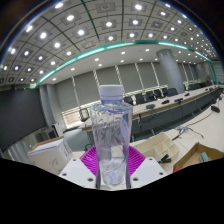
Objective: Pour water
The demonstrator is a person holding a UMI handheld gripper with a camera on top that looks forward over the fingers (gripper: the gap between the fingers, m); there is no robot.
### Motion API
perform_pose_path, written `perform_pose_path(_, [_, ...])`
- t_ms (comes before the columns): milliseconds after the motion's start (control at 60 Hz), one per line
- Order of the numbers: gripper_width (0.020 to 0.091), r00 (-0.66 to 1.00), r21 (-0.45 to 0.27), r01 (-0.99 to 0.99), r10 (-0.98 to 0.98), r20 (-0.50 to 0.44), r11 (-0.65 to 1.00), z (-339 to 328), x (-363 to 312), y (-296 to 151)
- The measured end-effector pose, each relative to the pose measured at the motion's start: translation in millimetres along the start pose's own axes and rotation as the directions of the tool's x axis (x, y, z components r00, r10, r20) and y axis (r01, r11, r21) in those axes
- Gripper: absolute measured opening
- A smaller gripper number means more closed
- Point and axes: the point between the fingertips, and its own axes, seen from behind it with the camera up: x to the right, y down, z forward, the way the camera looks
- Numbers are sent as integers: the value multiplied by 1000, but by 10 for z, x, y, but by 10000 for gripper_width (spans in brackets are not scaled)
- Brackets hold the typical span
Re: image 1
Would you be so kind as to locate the grey cabinet box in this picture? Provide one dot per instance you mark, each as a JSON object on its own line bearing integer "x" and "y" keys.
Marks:
{"x": 48, "y": 135}

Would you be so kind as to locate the black stapler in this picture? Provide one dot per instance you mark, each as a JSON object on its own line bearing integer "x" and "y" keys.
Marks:
{"x": 165, "y": 159}

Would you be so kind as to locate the black desk microphone base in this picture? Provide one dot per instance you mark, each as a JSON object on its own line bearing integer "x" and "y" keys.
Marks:
{"x": 215, "y": 109}

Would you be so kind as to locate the white printed cardboard box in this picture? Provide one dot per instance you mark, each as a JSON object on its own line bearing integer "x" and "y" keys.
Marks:
{"x": 50, "y": 155}

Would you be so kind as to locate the cream divided organizer box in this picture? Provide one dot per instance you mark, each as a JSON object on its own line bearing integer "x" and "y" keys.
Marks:
{"x": 156, "y": 145}

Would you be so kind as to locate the long curved conference desk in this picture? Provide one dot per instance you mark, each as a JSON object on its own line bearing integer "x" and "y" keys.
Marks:
{"x": 160, "y": 111}

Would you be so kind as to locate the clear plastic water bottle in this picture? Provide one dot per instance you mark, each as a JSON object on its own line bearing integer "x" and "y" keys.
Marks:
{"x": 111, "y": 133}

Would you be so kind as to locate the row of black office chairs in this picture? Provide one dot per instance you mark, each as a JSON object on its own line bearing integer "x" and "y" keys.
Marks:
{"x": 150, "y": 96}

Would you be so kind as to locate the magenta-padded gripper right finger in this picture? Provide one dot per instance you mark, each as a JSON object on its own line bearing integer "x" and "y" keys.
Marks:
{"x": 148, "y": 171}

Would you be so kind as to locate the round ceiling lights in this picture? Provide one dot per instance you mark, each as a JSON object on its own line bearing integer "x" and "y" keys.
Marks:
{"x": 109, "y": 24}

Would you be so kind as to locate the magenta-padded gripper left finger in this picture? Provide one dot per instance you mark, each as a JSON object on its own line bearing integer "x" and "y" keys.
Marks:
{"x": 76, "y": 171}

